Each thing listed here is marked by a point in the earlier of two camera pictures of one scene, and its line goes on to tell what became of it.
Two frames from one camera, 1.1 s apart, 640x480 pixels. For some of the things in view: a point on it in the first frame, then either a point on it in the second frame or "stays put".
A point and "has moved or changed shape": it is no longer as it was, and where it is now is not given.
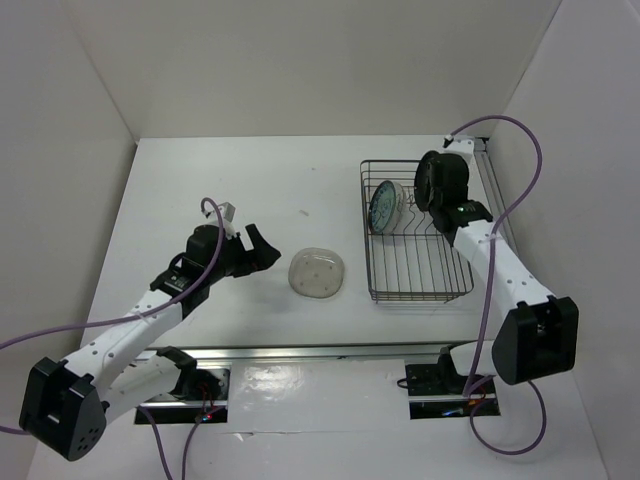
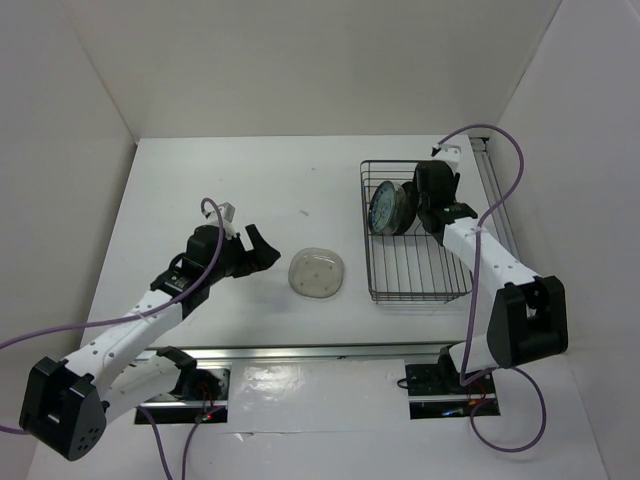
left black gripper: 261,257 stays put
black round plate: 431,180 has moved or changed shape
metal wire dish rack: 415,263 stays put
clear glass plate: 400,204 stays put
